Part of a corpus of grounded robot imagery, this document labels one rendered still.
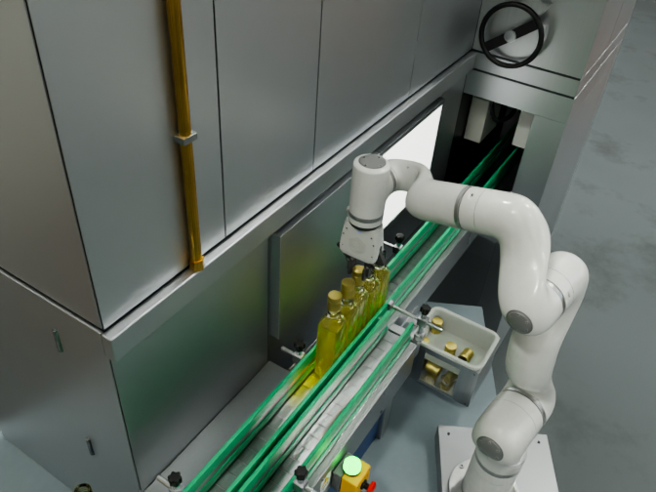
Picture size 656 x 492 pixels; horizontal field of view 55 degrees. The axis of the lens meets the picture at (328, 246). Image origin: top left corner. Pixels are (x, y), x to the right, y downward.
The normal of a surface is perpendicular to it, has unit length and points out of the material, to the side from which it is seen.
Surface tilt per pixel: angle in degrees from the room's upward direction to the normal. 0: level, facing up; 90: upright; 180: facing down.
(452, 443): 2
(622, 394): 0
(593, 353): 0
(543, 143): 90
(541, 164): 90
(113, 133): 90
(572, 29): 90
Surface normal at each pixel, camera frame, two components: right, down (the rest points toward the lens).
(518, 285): -0.67, -0.27
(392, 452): 0.06, -0.77
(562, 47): -0.54, 0.51
